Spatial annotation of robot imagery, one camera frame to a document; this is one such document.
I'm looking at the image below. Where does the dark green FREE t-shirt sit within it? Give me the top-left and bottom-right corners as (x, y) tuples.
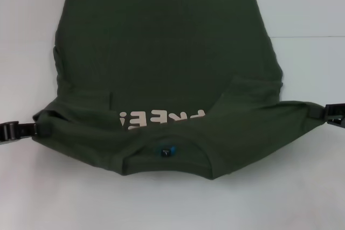
(31, 0), (328, 181)

